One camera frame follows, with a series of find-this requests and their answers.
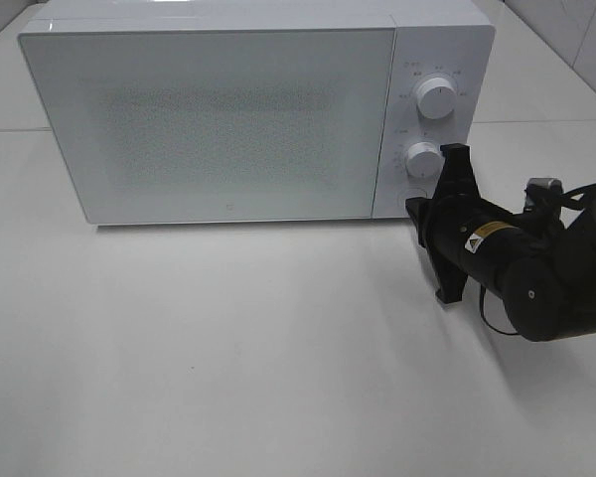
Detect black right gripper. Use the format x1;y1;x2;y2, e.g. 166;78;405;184
405;143;564;341

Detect round white door release button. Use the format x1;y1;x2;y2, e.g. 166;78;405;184
397;188;428;217

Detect white microwave knob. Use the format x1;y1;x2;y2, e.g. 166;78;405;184
404;141;443;179
413;74;457;120

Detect white microwave door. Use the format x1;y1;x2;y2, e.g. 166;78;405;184
20;29;394;226

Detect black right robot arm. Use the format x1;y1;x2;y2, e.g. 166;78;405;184
405;143;596;342

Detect white microwave oven body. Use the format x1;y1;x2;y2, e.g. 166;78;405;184
18;1;496;220

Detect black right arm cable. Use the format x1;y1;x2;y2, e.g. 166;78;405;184
476;287;522;337

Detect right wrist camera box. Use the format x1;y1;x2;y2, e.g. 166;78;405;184
523;177;563;213

